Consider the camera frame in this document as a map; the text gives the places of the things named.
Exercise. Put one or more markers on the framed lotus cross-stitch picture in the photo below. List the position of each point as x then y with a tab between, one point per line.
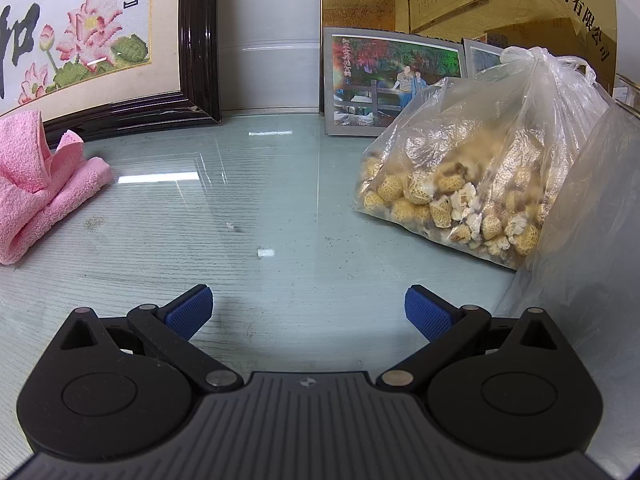
100	35

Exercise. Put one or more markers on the pink towel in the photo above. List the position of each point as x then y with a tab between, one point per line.
30	175

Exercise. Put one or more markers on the small framed photo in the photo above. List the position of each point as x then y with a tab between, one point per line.
480	57

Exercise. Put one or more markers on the clear plastic bag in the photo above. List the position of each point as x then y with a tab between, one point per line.
590	210

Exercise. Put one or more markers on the silver framed photo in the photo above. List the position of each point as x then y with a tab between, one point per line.
360	75

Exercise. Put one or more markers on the small white scrap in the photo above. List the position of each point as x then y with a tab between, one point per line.
264	253

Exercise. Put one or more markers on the gold plaque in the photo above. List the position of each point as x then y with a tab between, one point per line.
360	5

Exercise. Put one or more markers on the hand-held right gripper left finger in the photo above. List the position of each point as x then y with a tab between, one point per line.
190	311

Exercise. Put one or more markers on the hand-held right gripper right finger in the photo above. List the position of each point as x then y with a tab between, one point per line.
425	312

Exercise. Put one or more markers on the plastic bag of dried mushrooms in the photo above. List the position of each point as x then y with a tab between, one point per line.
450	160

